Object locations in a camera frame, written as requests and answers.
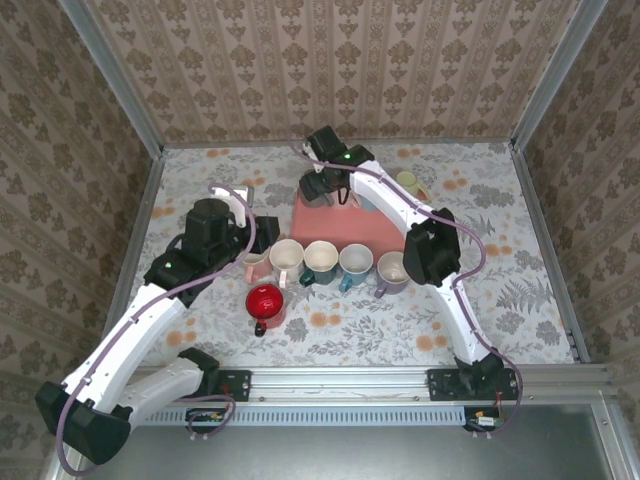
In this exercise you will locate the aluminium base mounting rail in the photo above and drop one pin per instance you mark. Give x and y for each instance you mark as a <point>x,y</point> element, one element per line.
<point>340,385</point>

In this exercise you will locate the pale yellow-green mug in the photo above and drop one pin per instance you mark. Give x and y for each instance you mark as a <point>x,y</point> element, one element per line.
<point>407,181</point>

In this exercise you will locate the aluminium side frame rail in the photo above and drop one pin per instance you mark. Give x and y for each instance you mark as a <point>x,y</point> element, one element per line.
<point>140,235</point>
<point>538,220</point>

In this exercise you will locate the red mug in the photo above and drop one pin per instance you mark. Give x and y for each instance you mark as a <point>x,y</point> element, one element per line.
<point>265,302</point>

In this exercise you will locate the lavender mug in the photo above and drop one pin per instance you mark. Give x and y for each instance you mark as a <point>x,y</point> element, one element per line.
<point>392,270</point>

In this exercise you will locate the grey metal panel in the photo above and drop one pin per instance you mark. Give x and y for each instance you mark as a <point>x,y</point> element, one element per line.
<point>325,455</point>

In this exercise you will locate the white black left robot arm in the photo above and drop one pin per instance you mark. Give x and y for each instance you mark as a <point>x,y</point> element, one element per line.
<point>125,345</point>

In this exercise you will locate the aluminium corner frame post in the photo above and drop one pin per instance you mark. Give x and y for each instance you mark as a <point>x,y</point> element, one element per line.
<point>555,75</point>
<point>115,80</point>

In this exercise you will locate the aluminium back frame rail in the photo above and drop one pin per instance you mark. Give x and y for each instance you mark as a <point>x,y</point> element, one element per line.
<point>240,144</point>

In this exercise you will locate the teal textured flower mug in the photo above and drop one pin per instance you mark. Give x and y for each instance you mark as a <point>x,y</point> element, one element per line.
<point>356,260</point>

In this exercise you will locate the pink plastic tray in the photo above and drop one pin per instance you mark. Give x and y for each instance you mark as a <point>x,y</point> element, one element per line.
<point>340,225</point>

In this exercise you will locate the pink faceted mug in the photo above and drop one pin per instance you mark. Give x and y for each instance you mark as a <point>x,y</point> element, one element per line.
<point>255,270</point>

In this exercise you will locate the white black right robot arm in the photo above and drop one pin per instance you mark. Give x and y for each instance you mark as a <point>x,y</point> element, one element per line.
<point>390,195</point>

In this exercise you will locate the white faceted mug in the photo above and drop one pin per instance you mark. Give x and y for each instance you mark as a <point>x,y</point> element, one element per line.
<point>286,255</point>

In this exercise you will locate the dark green mug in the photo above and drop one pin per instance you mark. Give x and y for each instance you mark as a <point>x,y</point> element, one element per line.
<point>320,255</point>

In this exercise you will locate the small circuit board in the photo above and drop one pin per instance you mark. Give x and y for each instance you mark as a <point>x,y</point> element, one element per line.
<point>205,419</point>
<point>485,421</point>

